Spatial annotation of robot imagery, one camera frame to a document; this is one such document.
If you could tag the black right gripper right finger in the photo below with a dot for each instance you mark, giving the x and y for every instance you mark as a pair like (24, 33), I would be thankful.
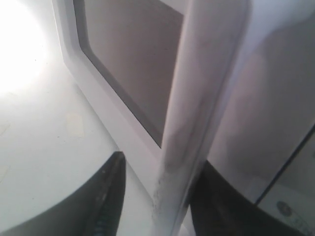
(218, 209)

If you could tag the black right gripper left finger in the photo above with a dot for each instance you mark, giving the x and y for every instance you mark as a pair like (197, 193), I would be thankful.
(94, 209)

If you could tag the white microwave door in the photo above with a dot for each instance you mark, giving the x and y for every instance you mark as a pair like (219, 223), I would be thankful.
(179, 82)

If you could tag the white microwave oven body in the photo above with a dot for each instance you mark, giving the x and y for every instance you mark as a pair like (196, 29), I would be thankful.
(290, 197)

